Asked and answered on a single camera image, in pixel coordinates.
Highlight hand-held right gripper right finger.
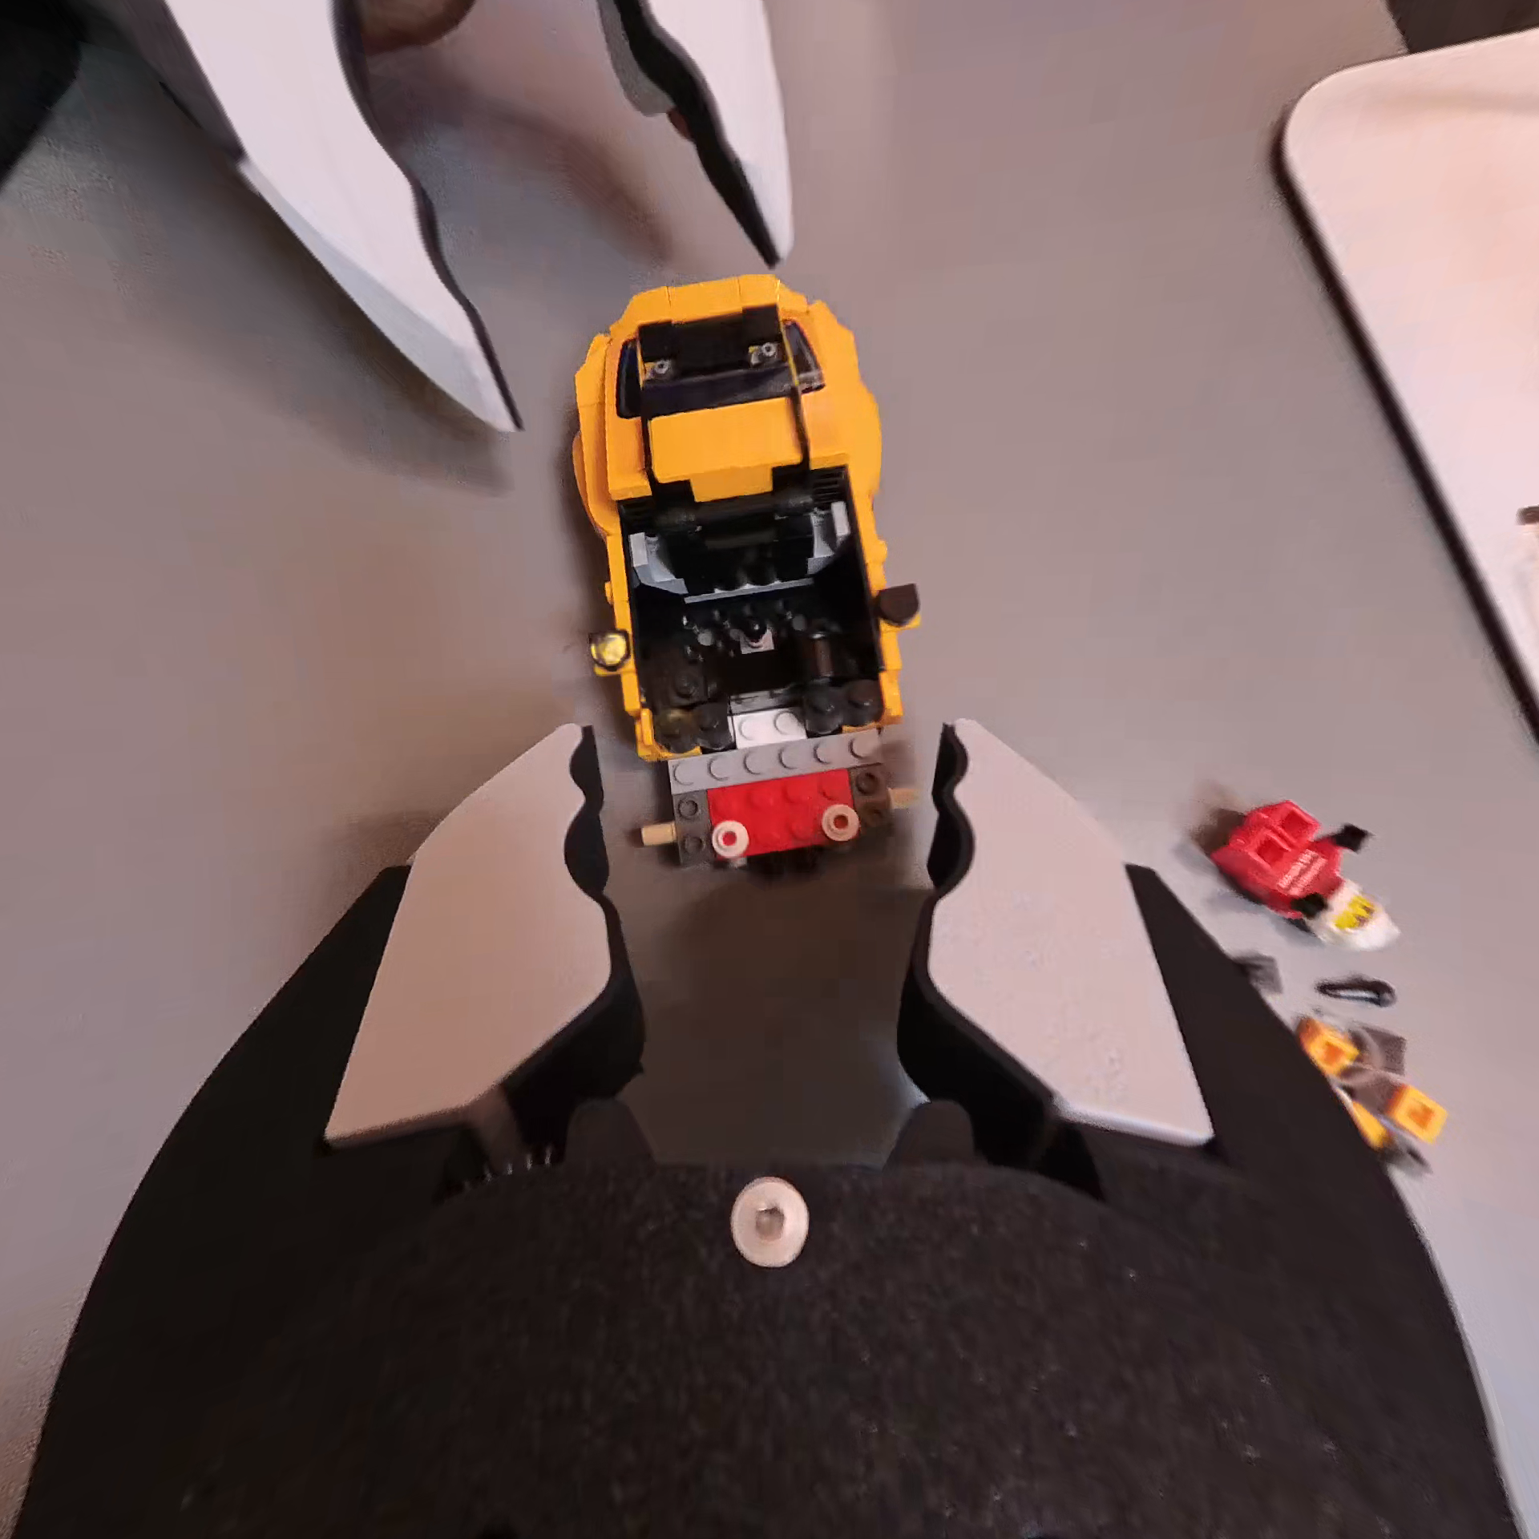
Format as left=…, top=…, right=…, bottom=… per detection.
left=898, top=718, right=1218, bottom=1161

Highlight white book stand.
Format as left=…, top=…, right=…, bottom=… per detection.
left=1277, top=29, right=1539, bottom=711

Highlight pile of small lego pieces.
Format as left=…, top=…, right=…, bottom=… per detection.
left=1231, top=949, right=1449, bottom=1174

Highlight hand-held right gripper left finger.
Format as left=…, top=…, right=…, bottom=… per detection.
left=323, top=722, right=647, bottom=1161

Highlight person's left hand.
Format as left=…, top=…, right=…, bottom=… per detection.
left=359, top=0, right=473, bottom=53

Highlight red lego minifigure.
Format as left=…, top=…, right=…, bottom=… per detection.
left=1207, top=799, right=1402, bottom=947

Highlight yellow lego car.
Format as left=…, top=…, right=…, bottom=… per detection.
left=568, top=275, right=922, bottom=885

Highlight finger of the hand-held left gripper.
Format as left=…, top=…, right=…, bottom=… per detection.
left=103, top=0, right=526, bottom=436
left=596, top=0, right=797, bottom=271

